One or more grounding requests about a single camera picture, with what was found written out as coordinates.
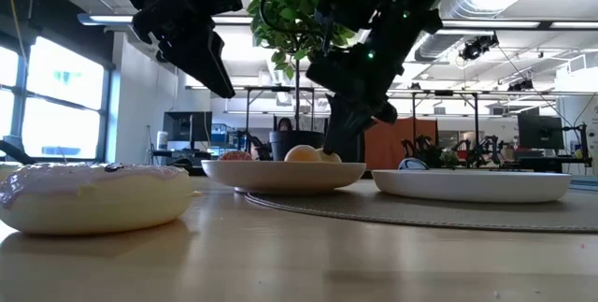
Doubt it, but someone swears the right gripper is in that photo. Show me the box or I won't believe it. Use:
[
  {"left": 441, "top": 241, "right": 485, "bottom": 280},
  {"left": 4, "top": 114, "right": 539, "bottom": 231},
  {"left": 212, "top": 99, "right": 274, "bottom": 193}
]
[{"left": 306, "top": 44, "right": 399, "bottom": 155}]

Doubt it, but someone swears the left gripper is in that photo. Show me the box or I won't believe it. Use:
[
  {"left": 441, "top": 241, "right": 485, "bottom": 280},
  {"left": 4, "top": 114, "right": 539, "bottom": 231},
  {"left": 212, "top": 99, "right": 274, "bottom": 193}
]
[{"left": 132, "top": 0, "right": 236, "bottom": 99}]

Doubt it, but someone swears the small yellow donut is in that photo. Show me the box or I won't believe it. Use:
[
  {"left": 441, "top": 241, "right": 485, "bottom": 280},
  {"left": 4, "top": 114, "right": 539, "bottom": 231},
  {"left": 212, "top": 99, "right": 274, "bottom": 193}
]
[{"left": 317, "top": 148, "right": 343, "bottom": 164}]

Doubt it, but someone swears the small orange donut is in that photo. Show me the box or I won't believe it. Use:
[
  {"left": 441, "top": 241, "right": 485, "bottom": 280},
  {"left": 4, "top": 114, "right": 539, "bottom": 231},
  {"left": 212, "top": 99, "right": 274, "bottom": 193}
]
[{"left": 283, "top": 144, "right": 323, "bottom": 163}]

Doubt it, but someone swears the small pink donut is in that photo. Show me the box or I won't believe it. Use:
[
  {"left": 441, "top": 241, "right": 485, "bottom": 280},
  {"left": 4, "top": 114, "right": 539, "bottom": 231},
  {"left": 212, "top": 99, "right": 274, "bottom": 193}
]
[{"left": 218, "top": 150, "right": 254, "bottom": 162}]

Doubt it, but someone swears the large pale pink donut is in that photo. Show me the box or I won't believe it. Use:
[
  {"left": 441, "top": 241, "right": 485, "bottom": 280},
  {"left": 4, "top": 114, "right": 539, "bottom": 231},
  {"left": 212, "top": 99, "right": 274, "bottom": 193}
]
[{"left": 0, "top": 161, "right": 195, "bottom": 237}]

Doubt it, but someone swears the green plant in black pot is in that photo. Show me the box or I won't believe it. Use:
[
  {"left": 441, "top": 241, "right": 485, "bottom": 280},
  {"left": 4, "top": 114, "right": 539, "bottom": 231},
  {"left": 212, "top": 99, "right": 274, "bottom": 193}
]
[{"left": 246, "top": 0, "right": 359, "bottom": 162}]

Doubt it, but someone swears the orange partition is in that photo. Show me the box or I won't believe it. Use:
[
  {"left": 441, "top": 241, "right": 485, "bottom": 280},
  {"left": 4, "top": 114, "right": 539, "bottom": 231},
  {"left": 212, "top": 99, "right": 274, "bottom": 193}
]
[{"left": 363, "top": 117, "right": 439, "bottom": 171}]

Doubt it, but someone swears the black computer monitor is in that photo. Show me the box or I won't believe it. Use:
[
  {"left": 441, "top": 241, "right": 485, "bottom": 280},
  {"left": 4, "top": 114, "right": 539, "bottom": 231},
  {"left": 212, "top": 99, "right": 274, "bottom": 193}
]
[
  {"left": 517, "top": 113, "right": 565, "bottom": 151},
  {"left": 162, "top": 110, "right": 214, "bottom": 143}
]

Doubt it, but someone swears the beige plate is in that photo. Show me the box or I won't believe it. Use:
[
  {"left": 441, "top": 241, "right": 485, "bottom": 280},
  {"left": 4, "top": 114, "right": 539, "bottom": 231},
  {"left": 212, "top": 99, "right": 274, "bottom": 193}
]
[{"left": 200, "top": 159, "right": 367, "bottom": 195}]

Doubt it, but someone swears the long ceiling light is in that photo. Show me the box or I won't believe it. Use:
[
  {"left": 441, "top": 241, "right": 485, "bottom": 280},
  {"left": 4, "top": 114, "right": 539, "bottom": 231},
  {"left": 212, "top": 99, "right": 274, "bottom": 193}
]
[
  {"left": 438, "top": 19, "right": 598, "bottom": 31},
  {"left": 77, "top": 11, "right": 256, "bottom": 26}
]

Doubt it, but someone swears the round grey mat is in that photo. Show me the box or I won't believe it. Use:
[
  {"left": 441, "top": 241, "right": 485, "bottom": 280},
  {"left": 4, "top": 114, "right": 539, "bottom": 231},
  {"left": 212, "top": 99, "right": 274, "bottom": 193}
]
[{"left": 244, "top": 178, "right": 598, "bottom": 234}]

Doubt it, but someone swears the white plate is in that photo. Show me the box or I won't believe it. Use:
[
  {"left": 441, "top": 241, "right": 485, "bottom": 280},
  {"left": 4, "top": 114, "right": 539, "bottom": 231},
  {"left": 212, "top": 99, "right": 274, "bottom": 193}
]
[{"left": 371, "top": 168, "right": 573, "bottom": 205}]

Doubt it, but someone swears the black camera cable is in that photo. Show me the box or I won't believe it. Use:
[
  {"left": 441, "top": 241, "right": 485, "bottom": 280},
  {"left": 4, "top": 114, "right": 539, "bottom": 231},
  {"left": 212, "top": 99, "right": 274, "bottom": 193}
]
[{"left": 259, "top": 0, "right": 328, "bottom": 35}]

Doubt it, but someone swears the hanging black ceiling camera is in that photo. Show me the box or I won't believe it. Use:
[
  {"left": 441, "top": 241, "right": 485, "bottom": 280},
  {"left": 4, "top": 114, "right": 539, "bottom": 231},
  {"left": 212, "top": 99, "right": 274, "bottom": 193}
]
[{"left": 460, "top": 34, "right": 500, "bottom": 63}]

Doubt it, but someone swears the black table frame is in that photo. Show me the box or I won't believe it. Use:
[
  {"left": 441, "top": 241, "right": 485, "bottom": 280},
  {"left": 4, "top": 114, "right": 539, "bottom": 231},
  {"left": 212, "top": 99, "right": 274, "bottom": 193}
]
[{"left": 0, "top": 139, "right": 37, "bottom": 165}]

